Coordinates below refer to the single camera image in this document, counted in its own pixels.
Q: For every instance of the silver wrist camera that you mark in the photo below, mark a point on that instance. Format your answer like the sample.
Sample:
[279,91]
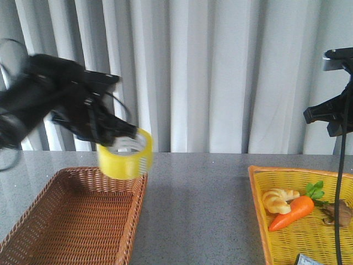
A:
[332,64]

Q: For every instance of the brown wicker basket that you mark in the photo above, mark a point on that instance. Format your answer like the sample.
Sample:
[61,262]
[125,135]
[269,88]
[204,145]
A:
[80,217]

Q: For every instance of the toy croissant bread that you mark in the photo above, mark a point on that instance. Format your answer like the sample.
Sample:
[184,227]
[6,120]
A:
[275,200]

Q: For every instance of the grey pleated curtain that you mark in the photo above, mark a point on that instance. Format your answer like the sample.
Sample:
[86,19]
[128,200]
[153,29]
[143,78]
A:
[200,76]

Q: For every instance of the yellow woven basket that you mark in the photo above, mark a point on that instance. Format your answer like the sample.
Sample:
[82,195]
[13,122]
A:
[310,235]

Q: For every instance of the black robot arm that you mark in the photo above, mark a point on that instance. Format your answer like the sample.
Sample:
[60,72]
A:
[24,105]

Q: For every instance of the brown ginger root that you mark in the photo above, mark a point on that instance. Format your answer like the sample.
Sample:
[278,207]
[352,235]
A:
[345,214]

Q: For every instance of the yellow packing tape roll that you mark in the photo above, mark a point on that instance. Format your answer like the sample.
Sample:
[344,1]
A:
[127,158]

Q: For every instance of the orange toy carrot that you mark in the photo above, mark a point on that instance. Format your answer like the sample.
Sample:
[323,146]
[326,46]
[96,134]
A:
[300,207]

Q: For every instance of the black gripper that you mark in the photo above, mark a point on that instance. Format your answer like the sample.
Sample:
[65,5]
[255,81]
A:
[337,111]
[79,106]

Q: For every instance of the small grey printed packet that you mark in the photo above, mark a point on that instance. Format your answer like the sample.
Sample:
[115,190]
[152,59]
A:
[302,259]

